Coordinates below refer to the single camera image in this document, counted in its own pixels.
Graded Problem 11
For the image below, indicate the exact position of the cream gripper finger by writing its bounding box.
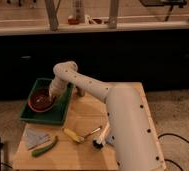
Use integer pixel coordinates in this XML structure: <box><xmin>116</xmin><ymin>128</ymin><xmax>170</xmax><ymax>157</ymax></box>
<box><xmin>49</xmin><ymin>93</ymin><xmax>56</xmax><ymax>101</ymax></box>

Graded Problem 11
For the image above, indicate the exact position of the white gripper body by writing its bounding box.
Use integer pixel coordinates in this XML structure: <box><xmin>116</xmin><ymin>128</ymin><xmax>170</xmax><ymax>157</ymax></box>
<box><xmin>49</xmin><ymin>77</ymin><xmax>67</xmax><ymax>97</ymax></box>

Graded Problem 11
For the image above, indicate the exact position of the dark red bowl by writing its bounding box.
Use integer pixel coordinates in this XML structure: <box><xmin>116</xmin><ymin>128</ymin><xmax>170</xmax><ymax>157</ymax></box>
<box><xmin>28</xmin><ymin>88</ymin><xmax>56</xmax><ymax>113</ymax></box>

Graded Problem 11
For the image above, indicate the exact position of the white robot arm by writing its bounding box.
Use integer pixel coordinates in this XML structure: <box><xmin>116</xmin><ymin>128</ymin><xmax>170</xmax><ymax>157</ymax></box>
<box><xmin>49</xmin><ymin>61</ymin><xmax>165</xmax><ymax>171</ymax></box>

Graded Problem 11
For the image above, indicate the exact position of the green plastic tray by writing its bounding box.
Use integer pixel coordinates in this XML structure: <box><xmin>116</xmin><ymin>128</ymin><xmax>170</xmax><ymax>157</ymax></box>
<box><xmin>20</xmin><ymin>78</ymin><xmax>73</xmax><ymax>125</ymax></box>

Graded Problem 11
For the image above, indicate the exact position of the small metal cup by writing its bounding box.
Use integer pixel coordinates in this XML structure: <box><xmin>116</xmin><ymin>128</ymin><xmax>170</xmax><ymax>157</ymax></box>
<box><xmin>76</xmin><ymin>87</ymin><xmax>85</xmax><ymax>97</ymax></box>

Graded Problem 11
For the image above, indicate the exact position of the grey folded cloth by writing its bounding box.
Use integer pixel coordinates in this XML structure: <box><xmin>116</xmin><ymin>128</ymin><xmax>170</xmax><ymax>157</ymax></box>
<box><xmin>24</xmin><ymin>129</ymin><xmax>50</xmax><ymax>150</ymax></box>

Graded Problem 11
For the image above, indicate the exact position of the wooden metal spoon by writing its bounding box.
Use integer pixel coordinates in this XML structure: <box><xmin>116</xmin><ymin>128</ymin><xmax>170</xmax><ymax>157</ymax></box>
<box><xmin>84</xmin><ymin>126</ymin><xmax>102</xmax><ymax>138</ymax></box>

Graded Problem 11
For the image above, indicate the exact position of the green cucumber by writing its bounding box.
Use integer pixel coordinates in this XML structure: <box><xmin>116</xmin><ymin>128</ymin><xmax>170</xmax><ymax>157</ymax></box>
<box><xmin>31</xmin><ymin>137</ymin><xmax>58</xmax><ymax>157</ymax></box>

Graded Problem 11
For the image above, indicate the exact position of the white black brush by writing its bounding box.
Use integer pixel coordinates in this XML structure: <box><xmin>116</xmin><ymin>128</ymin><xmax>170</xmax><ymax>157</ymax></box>
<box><xmin>92</xmin><ymin>122</ymin><xmax>111</xmax><ymax>149</ymax></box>

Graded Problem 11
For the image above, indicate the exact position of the blue grey sponge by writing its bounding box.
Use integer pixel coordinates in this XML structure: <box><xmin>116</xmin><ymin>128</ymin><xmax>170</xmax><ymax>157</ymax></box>
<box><xmin>106</xmin><ymin>136</ymin><xmax>114</xmax><ymax>146</ymax></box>

